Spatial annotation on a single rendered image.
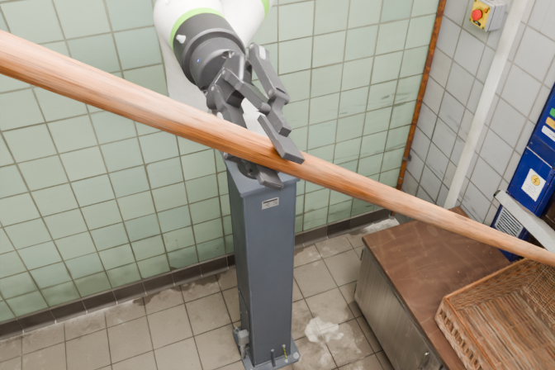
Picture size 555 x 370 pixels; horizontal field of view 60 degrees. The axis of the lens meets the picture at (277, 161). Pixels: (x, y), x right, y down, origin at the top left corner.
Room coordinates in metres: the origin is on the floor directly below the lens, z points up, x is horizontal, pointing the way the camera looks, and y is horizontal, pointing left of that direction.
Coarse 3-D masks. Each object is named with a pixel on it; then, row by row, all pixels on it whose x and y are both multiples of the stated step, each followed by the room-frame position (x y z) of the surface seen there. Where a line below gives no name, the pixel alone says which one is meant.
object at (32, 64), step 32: (0, 32) 0.31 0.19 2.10; (0, 64) 0.30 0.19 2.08; (32, 64) 0.31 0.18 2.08; (64, 64) 0.32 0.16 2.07; (64, 96) 0.32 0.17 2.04; (96, 96) 0.32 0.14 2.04; (128, 96) 0.33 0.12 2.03; (160, 96) 0.35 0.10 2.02; (160, 128) 0.34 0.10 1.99; (192, 128) 0.35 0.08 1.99; (224, 128) 0.37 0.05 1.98; (256, 160) 0.37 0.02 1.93; (288, 160) 0.39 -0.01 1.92; (320, 160) 0.41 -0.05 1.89; (352, 192) 0.42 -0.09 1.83; (384, 192) 0.44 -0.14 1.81; (448, 224) 0.49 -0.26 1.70; (480, 224) 0.53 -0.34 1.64; (544, 256) 0.60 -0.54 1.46
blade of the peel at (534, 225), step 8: (504, 192) 0.94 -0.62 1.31; (504, 200) 0.92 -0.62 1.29; (512, 200) 0.91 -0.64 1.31; (512, 208) 0.89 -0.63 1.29; (520, 208) 0.88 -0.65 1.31; (520, 216) 0.86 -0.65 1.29; (528, 216) 0.85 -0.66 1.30; (536, 216) 1.02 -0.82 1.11; (528, 224) 0.83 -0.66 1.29; (536, 224) 0.83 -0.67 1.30; (544, 224) 1.01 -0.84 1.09; (536, 232) 0.81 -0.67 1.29; (544, 232) 0.80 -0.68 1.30; (552, 232) 0.96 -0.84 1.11; (544, 240) 0.78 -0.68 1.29; (552, 240) 0.77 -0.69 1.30; (552, 248) 0.76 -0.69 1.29
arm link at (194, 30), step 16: (192, 16) 0.63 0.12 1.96; (208, 16) 0.63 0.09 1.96; (176, 32) 0.62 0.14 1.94; (192, 32) 0.59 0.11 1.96; (208, 32) 0.59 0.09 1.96; (224, 32) 0.59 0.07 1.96; (176, 48) 0.60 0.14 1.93; (192, 48) 0.58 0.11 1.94; (240, 48) 0.60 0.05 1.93; (192, 80) 0.57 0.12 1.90
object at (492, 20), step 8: (480, 0) 1.74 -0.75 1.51; (488, 0) 1.73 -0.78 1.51; (496, 0) 1.73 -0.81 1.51; (472, 8) 1.76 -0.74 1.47; (480, 8) 1.73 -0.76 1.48; (488, 8) 1.69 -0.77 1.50; (496, 8) 1.69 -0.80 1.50; (504, 8) 1.70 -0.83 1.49; (488, 16) 1.68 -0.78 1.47; (496, 16) 1.69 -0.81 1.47; (480, 24) 1.70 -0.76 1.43; (488, 24) 1.68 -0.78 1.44; (496, 24) 1.69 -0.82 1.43
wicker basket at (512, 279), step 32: (480, 288) 1.02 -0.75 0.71; (512, 288) 1.08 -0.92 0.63; (544, 288) 1.04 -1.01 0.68; (448, 320) 0.96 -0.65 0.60; (480, 320) 0.96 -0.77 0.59; (512, 320) 0.96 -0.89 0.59; (544, 320) 0.96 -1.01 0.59; (480, 352) 0.77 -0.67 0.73; (512, 352) 0.84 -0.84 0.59; (544, 352) 0.84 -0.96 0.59
